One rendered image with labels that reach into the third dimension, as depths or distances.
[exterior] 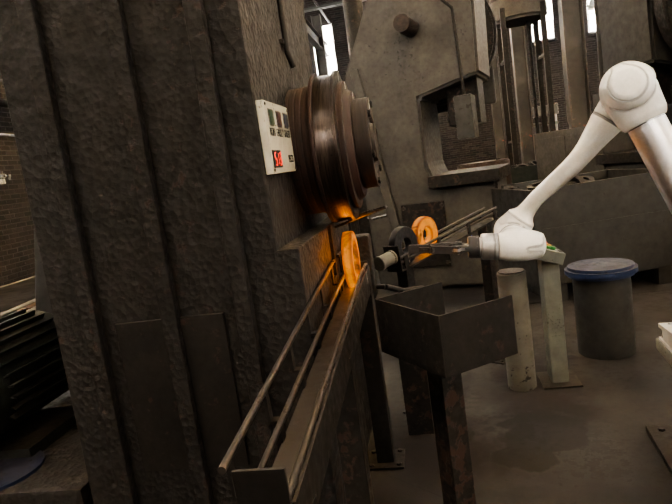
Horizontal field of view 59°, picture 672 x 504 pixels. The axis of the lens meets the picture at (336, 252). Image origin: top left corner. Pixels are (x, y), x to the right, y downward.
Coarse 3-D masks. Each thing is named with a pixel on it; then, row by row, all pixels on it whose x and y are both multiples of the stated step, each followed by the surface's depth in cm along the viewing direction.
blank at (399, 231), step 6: (396, 228) 236; (402, 228) 235; (408, 228) 238; (396, 234) 232; (402, 234) 235; (408, 234) 238; (414, 234) 241; (390, 240) 233; (396, 240) 232; (408, 240) 239; (414, 240) 241; (402, 252) 235; (402, 258) 235; (414, 258) 241; (402, 264) 237
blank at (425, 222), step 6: (426, 216) 247; (414, 222) 245; (420, 222) 244; (426, 222) 247; (432, 222) 250; (414, 228) 243; (420, 228) 244; (426, 228) 250; (432, 228) 250; (420, 234) 244; (426, 234) 252; (432, 234) 250; (420, 240) 244; (426, 240) 251
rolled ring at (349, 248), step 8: (344, 232) 191; (352, 232) 191; (344, 240) 187; (352, 240) 189; (344, 248) 185; (352, 248) 187; (344, 256) 184; (352, 256) 185; (344, 264) 184; (352, 264) 184; (344, 272) 185; (352, 272) 185; (352, 280) 187
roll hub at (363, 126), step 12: (360, 108) 176; (360, 120) 173; (372, 120) 192; (360, 132) 173; (372, 132) 181; (360, 144) 173; (372, 144) 180; (360, 156) 174; (372, 156) 175; (360, 168) 176; (372, 168) 176; (372, 180) 180
